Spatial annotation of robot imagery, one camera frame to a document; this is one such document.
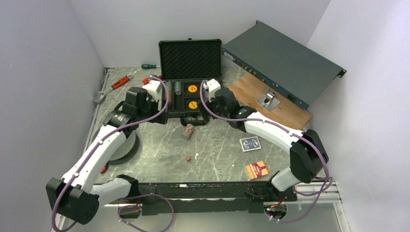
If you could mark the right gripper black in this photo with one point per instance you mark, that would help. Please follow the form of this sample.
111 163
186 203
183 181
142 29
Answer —
203 110

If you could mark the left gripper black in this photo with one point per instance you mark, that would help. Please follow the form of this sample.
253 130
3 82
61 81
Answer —
162 119

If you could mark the orange chip stack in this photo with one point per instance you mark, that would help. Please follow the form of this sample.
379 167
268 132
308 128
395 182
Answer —
188 131

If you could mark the blue yellow chip stack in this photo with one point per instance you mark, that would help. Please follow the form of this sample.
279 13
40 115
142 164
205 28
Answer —
178 88

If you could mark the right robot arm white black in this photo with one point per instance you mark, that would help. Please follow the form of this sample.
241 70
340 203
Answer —
307 154

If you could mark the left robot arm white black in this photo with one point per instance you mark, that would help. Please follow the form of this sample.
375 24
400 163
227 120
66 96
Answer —
76 195

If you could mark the black poker set case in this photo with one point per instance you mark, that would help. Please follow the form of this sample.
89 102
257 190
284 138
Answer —
189 62

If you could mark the orange chips left slot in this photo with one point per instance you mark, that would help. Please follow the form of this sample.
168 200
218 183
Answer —
170 98

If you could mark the yellow big blind button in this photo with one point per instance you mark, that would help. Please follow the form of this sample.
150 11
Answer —
193 105

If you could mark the blue yellow chips in case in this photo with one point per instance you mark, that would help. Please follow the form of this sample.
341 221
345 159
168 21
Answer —
169 86

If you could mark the yellow small blind button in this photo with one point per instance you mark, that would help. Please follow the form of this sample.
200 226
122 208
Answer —
192 88

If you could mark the copper pipe fitting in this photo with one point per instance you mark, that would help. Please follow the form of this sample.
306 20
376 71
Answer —
146 81

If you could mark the wooden board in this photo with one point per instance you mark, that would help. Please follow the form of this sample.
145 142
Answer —
248 89

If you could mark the blue playing card deck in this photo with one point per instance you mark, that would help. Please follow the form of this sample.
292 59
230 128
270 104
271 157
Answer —
250 144

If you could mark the grey perforated metal disc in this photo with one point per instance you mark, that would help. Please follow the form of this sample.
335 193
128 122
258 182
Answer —
126 151

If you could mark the red playing card deck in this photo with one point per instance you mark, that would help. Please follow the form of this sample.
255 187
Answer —
256 170

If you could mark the red object under disc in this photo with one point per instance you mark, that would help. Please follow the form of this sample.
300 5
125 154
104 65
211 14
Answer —
104 169

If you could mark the grey rack server unit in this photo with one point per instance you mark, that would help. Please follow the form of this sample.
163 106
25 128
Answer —
286 66

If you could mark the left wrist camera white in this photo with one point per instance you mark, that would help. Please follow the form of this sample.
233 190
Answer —
154 89

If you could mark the green handled screwdriver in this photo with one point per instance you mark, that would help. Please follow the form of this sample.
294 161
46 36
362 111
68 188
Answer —
149 66

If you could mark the aluminium rail left edge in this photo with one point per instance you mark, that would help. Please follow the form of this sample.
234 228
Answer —
104 86

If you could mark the metal bracket block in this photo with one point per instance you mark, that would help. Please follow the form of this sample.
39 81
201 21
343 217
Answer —
268 101

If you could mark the red handled adjustable wrench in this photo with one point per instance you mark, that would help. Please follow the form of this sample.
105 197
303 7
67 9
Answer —
102 94

